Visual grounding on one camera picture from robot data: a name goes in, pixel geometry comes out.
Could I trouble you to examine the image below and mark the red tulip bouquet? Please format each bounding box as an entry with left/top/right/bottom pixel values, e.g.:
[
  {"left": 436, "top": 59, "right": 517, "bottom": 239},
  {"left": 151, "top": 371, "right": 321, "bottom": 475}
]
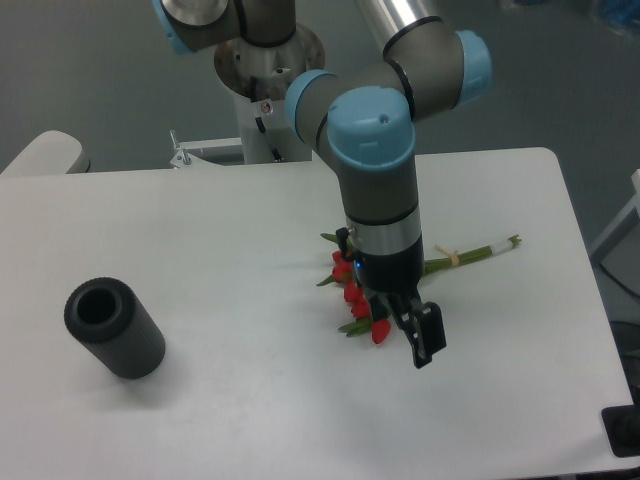
[{"left": 317, "top": 234, "right": 522, "bottom": 345}]

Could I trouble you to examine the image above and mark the white metal base frame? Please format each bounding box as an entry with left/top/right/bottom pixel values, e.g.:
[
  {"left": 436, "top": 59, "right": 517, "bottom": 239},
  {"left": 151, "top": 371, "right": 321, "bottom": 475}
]
[{"left": 169, "top": 129, "right": 312, "bottom": 169}]

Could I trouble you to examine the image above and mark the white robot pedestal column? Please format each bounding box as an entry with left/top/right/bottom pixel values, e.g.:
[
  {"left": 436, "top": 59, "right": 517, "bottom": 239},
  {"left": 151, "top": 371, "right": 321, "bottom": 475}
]
[{"left": 213, "top": 24, "right": 326, "bottom": 165}]

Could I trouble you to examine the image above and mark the white furniture at right edge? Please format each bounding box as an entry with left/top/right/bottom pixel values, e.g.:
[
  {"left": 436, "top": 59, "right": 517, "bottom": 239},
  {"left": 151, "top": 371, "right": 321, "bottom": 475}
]
[{"left": 588, "top": 170, "right": 639, "bottom": 300}]

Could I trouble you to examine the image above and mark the black device at table edge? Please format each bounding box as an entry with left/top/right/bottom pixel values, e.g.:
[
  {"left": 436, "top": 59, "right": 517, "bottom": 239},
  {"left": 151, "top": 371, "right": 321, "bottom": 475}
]
[{"left": 601, "top": 405, "right": 639, "bottom": 458}]

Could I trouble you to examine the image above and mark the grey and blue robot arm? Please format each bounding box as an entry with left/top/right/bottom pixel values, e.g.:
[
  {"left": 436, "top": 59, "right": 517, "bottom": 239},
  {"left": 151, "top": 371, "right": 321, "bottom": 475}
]
[{"left": 154, "top": 1, "right": 492, "bottom": 368}]

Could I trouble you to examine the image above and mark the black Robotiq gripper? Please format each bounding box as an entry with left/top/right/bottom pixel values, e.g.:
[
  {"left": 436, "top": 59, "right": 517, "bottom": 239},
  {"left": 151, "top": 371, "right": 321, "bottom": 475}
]
[{"left": 355, "top": 237, "right": 447, "bottom": 369}]

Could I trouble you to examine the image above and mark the white chair back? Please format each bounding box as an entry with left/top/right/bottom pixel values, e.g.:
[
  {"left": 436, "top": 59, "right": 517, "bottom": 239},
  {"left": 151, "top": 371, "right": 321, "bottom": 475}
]
[{"left": 1, "top": 130, "right": 91, "bottom": 179}]

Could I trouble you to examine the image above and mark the black cable on pedestal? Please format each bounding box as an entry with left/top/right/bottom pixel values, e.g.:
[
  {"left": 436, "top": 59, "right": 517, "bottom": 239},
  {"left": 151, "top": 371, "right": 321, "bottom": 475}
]
[{"left": 249, "top": 75, "right": 285, "bottom": 164}]

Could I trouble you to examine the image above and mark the dark grey ribbed vase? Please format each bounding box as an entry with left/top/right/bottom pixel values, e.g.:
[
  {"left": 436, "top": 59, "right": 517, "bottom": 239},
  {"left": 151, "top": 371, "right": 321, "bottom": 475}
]
[{"left": 63, "top": 277, "right": 166, "bottom": 380}]

